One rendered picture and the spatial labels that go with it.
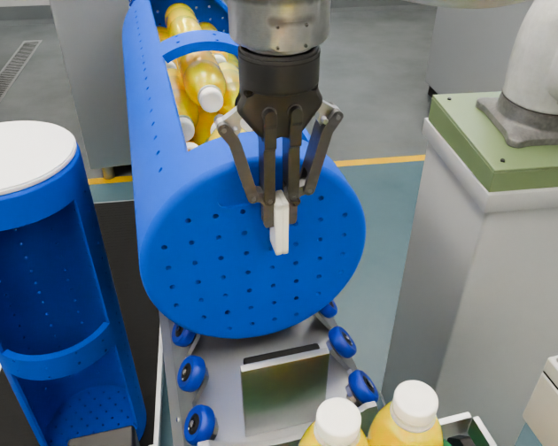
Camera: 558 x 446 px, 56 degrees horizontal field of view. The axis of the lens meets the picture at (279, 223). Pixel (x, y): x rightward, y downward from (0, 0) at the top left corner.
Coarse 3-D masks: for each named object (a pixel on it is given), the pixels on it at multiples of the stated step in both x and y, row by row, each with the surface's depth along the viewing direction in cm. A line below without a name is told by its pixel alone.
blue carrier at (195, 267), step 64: (192, 0) 127; (128, 64) 102; (128, 128) 90; (192, 192) 57; (320, 192) 61; (192, 256) 62; (256, 256) 64; (320, 256) 67; (192, 320) 68; (256, 320) 71
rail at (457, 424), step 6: (462, 414) 61; (468, 414) 61; (438, 420) 60; (444, 420) 60; (450, 420) 60; (456, 420) 60; (462, 420) 60; (468, 420) 61; (444, 426) 60; (450, 426) 60; (456, 426) 61; (462, 426) 61; (468, 426) 61; (444, 432) 61; (450, 432) 61; (456, 432) 61; (462, 432) 62
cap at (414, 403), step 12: (408, 384) 48; (420, 384) 48; (396, 396) 47; (408, 396) 47; (420, 396) 47; (432, 396) 47; (396, 408) 47; (408, 408) 46; (420, 408) 46; (432, 408) 46; (408, 420) 47; (420, 420) 46
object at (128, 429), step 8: (104, 432) 56; (112, 432) 56; (120, 432) 56; (128, 432) 56; (72, 440) 56; (80, 440) 56; (88, 440) 56; (96, 440) 56; (104, 440) 56; (112, 440) 56; (120, 440) 56; (128, 440) 56; (136, 440) 57
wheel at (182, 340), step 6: (174, 324) 74; (174, 330) 74; (180, 330) 72; (186, 330) 71; (174, 336) 73; (180, 336) 72; (186, 336) 71; (192, 336) 71; (174, 342) 72; (180, 342) 71; (186, 342) 71
